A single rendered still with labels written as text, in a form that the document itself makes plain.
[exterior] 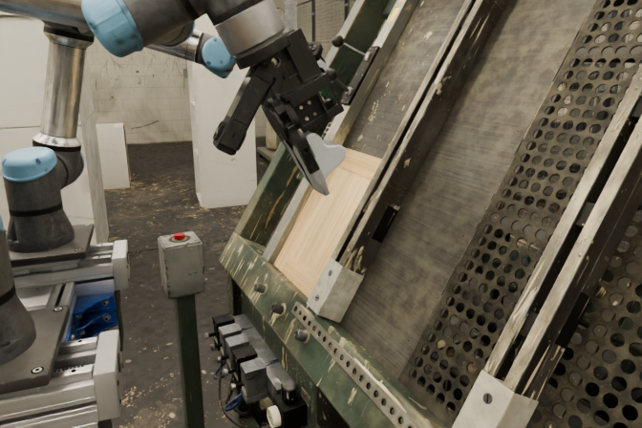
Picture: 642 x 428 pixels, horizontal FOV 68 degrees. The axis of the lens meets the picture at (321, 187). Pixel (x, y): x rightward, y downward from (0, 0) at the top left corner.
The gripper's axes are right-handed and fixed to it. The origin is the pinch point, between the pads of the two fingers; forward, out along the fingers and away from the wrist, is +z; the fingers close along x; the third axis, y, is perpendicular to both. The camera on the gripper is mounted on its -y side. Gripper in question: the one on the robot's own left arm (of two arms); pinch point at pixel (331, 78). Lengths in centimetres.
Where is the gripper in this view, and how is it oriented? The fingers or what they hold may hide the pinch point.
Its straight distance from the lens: 144.2
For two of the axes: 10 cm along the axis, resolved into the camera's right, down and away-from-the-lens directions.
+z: 7.5, 4.0, 5.2
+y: -6.0, 0.9, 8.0
